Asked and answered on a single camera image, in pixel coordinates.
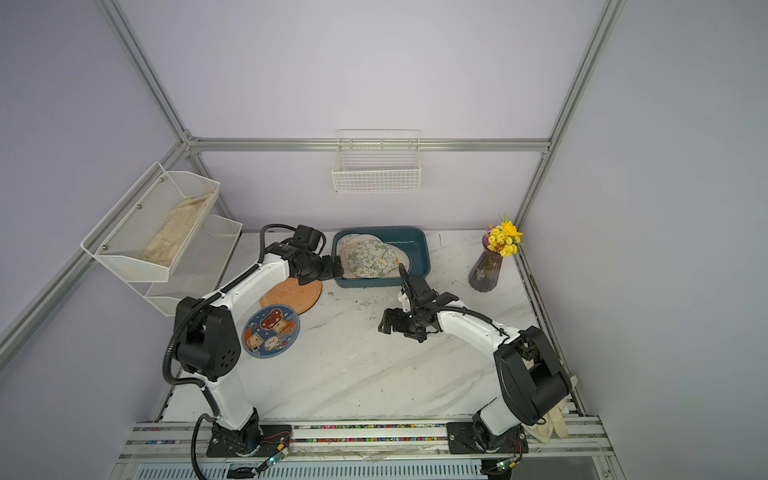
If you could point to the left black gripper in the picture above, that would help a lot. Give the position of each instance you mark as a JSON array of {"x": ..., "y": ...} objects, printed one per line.
[{"x": 328, "y": 270}]

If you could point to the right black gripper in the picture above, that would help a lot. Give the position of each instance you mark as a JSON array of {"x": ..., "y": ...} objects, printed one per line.
[{"x": 417, "y": 302}]

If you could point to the orange woven round coaster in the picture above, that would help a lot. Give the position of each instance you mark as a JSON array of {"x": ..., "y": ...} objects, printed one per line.
[{"x": 299, "y": 298}]

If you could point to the green white flower bunny coaster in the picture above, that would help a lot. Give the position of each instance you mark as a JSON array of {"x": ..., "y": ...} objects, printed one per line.
[{"x": 367, "y": 257}]

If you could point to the teal plastic storage box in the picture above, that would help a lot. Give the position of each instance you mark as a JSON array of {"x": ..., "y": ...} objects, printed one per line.
[{"x": 410, "y": 239}]

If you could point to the blue denim bear coaster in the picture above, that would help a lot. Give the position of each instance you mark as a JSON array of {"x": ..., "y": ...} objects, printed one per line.
[{"x": 270, "y": 331}]

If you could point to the pink kitty round coaster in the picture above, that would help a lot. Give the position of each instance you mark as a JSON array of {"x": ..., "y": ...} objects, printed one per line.
[{"x": 344, "y": 240}]

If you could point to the beige puppy round coaster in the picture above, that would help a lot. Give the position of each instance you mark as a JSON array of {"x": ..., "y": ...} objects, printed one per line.
[{"x": 402, "y": 257}]

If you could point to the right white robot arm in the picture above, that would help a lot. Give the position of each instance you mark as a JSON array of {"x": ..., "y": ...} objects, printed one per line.
[{"x": 532, "y": 379}]

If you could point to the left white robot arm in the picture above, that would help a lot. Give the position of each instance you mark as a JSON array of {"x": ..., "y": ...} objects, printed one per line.
[{"x": 205, "y": 345}]

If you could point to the yellow flower bunch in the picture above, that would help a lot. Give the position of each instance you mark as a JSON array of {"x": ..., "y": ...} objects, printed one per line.
[{"x": 503, "y": 238}]

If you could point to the beige cloth in shelf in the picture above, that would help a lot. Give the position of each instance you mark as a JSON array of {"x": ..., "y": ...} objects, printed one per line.
[{"x": 166, "y": 244}]

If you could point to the white mesh two-tier shelf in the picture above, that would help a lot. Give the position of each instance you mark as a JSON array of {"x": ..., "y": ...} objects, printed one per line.
[{"x": 119, "y": 238}]

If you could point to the cream work gloves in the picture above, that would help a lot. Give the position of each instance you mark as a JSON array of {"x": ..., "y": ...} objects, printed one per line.
[{"x": 551, "y": 425}]

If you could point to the white wire wall basket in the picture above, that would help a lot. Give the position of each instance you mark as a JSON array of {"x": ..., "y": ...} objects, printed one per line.
[{"x": 377, "y": 161}]

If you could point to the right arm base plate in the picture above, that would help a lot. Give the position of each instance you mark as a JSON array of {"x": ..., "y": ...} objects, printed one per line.
[{"x": 475, "y": 437}]

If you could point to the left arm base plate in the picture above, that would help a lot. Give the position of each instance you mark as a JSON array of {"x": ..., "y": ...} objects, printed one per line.
[{"x": 253, "y": 440}]

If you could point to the aluminium mounting rail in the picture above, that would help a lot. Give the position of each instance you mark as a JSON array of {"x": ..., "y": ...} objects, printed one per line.
[{"x": 374, "y": 440}]

